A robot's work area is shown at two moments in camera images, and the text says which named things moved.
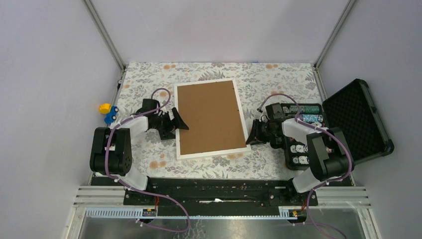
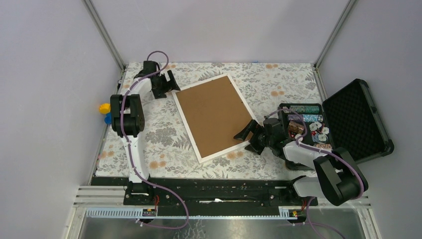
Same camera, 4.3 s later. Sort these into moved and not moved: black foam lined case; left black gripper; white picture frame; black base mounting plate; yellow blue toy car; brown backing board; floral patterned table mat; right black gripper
Moved: left black gripper; brown backing board; right black gripper; white picture frame
Not moved: black base mounting plate; yellow blue toy car; black foam lined case; floral patterned table mat
